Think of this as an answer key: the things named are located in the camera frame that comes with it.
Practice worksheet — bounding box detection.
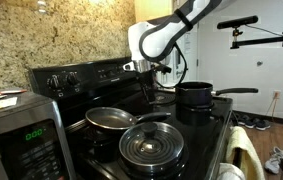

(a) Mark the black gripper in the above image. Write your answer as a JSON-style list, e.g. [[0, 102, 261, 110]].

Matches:
[[136, 68, 159, 105]]

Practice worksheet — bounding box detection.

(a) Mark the grey frying pan black handle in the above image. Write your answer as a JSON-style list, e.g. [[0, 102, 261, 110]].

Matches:
[[85, 106, 172, 133]]

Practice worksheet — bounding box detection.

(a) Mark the black electric stove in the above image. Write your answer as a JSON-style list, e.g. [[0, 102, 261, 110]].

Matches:
[[28, 56, 234, 180]]

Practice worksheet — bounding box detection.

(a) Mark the black stove knob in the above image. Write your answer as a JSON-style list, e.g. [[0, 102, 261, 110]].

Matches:
[[65, 71, 80, 87], [47, 74, 63, 90]]

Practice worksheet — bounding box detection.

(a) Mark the black coil burner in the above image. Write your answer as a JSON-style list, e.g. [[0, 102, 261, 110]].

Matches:
[[65, 119, 116, 145], [153, 92, 177, 105]]

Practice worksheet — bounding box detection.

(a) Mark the glass lid with black knob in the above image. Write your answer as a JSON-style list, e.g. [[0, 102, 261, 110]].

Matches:
[[118, 121, 185, 174]]

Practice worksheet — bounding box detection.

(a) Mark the white paper notice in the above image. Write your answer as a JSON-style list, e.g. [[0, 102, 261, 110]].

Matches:
[[184, 32, 192, 54]]

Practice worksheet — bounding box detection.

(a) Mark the black sneaker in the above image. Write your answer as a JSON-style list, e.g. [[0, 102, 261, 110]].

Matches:
[[243, 115, 257, 130], [254, 119, 272, 132]]

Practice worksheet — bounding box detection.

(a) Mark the white towel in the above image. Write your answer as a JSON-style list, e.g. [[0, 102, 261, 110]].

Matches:
[[216, 162, 246, 180]]

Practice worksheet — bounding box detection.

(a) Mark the pale yellow towel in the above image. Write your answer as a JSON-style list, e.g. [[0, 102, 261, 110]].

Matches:
[[225, 125, 266, 180]]

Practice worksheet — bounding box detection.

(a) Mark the stainless steel microwave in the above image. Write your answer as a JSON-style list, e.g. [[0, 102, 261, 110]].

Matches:
[[0, 91, 77, 180]]

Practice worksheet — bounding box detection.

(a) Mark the red white envelope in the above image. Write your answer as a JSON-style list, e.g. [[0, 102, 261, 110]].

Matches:
[[0, 88, 29, 102]]

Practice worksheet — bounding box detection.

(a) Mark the white sneaker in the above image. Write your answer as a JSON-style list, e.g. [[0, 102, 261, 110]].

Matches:
[[264, 146, 283, 175]]

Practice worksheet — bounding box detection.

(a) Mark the white paper card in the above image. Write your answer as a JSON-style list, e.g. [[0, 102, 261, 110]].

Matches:
[[0, 96, 18, 111]]

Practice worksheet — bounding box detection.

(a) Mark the black saucepan with long handle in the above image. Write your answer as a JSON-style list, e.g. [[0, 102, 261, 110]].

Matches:
[[174, 81, 259, 108]]

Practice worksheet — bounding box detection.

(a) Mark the black wall device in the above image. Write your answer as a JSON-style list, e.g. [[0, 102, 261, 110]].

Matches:
[[175, 49, 182, 69]]

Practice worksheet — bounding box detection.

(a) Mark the light wooden wall cabinet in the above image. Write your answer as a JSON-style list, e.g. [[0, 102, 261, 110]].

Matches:
[[134, 0, 175, 23]]

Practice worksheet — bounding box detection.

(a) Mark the black stereo camera bar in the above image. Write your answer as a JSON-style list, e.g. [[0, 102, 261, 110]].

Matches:
[[216, 15, 259, 30]]

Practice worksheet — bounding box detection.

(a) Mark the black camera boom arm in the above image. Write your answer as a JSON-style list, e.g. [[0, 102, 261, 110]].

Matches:
[[230, 30, 283, 50]]

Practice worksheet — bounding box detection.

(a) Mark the thin power cord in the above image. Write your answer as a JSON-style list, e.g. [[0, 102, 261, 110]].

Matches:
[[265, 96, 279, 116]]

